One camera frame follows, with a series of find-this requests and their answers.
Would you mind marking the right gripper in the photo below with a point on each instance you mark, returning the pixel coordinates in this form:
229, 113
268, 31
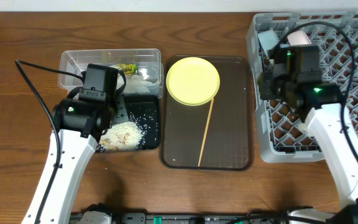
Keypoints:
265, 86

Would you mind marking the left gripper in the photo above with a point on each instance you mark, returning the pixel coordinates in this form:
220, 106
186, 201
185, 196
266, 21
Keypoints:
119, 109

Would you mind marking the white tissue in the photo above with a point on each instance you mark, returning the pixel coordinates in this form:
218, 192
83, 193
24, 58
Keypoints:
137, 85

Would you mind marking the green snack wrapper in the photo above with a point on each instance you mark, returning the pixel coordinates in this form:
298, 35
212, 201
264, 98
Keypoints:
126, 68

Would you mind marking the light blue bowl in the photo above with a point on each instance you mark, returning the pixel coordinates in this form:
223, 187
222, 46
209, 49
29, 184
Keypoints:
269, 42

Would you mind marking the pink white bowl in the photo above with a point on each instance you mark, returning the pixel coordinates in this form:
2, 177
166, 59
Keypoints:
298, 38

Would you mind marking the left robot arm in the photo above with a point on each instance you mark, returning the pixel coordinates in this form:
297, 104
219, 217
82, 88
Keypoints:
77, 127

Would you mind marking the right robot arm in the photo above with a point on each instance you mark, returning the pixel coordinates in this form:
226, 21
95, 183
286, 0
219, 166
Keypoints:
323, 116

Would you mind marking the spilled rice food waste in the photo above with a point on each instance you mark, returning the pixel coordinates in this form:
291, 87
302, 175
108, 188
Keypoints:
140, 132

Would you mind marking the grey dishwasher rack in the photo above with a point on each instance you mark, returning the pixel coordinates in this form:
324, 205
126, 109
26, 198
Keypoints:
336, 35

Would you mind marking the black plastic tray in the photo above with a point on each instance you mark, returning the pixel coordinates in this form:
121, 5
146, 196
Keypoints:
143, 104

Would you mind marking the clear plastic bin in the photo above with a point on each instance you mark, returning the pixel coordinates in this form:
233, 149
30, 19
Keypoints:
148, 61

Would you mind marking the yellow plate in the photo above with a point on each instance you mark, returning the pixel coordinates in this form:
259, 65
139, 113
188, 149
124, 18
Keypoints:
193, 81

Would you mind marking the right wooden chopstick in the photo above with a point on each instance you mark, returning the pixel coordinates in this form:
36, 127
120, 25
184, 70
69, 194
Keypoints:
205, 131

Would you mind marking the brown serving tray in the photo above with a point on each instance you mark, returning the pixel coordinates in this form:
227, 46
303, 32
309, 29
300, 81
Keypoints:
229, 143

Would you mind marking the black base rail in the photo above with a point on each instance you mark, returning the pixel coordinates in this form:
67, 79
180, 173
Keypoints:
99, 213

